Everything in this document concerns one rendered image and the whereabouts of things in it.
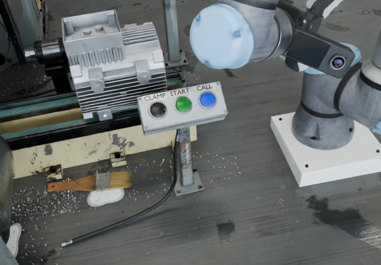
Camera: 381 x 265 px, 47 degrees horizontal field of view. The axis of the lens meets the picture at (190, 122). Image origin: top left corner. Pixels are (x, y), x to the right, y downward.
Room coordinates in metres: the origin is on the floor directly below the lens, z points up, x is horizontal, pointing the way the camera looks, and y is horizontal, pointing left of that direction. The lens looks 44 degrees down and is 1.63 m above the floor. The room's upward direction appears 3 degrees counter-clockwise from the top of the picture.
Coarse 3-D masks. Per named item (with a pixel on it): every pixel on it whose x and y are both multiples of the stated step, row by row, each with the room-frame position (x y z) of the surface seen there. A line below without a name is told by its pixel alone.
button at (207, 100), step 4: (208, 92) 0.66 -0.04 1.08; (204, 96) 0.65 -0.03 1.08; (208, 96) 0.65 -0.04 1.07; (212, 96) 0.65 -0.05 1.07; (200, 100) 0.65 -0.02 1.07; (204, 100) 0.64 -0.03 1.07; (208, 100) 0.64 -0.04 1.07; (212, 100) 0.64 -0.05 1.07; (204, 104) 0.64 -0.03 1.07; (208, 104) 0.64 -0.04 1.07; (212, 104) 0.64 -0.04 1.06
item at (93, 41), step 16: (80, 16) 0.87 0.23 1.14; (96, 16) 0.87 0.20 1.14; (112, 16) 0.87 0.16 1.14; (64, 32) 0.80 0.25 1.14; (80, 32) 0.85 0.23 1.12; (96, 32) 0.82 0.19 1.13; (112, 32) 0.79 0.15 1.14; (80, 48) 0.77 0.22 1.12; (96, 48) 0.78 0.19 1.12; (112, 48) 0.78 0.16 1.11; (80, 64) 0.77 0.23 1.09
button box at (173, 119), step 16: (144, 96) 0.65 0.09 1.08; (160, 96) 0.65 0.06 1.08; (176, 96) 0.65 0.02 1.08; (192, 96) 0.65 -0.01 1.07; (144, 112) 0.62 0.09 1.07; (176, 112) 0.63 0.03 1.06; (192, 112) 0.63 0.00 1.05; (208, 112) 0.63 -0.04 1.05; (224, 112) 0.63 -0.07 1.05; (144, 128) 0.60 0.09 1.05; (160, 128) 0.60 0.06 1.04; (176, 128) 0.63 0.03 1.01
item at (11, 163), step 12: (0, 144) 0.55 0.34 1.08; (0, 156) 0.52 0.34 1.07; (12, 156) 0.57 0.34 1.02; (0, 168) 0.50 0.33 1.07; (12, 168) 0.54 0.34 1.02; (0, 180) 0.47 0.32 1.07; (12, 180) 0.53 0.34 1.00; (0, 192) 0.45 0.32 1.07; (0, 204) 0.43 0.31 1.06; (0, 216) 0.41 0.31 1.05; (0, 228) 0.41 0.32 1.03
